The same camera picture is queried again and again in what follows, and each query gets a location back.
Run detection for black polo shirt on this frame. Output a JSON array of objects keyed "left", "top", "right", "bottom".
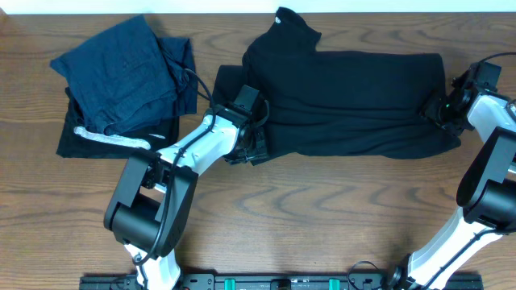
[{"left": 213, "top": 7, "right": 460, "bottom": 160}]

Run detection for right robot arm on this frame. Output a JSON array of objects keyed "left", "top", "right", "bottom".
[{"left": 382, "top": 57, "right": 515, "bottom": 289}]

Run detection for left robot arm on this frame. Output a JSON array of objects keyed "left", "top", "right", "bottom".
[{"left": 104, "top": 85, "right": 269, "bottom": 289}]

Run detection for folded black garment white stripe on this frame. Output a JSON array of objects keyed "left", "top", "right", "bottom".
[{"left": 56, "top": 87, "right": 179, "bottom": 159}]

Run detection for folded dark blue shorts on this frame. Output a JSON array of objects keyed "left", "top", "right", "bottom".
[{"left": 50, "top": 16, "right": 198, "bottom": 135}]

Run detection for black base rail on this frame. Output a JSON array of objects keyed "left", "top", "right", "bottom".
[{"left": 78, "top": 273, "right": 484, "bottom": 290}]

